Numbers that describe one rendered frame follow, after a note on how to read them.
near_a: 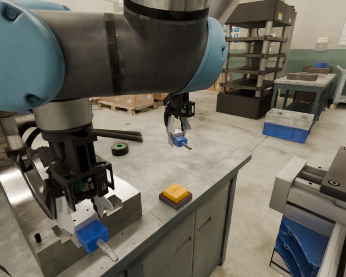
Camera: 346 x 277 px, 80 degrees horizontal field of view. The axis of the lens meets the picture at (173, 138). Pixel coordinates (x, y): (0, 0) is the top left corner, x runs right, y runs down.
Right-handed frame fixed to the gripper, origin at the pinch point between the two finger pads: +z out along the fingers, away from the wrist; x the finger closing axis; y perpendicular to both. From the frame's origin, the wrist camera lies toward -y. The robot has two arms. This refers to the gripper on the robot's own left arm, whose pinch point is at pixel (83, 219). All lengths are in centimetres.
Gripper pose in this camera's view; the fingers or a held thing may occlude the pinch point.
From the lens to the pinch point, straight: 46.5
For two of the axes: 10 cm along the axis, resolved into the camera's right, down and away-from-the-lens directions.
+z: 0.0, 9.2, 3.9
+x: 6.5, -3.0, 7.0
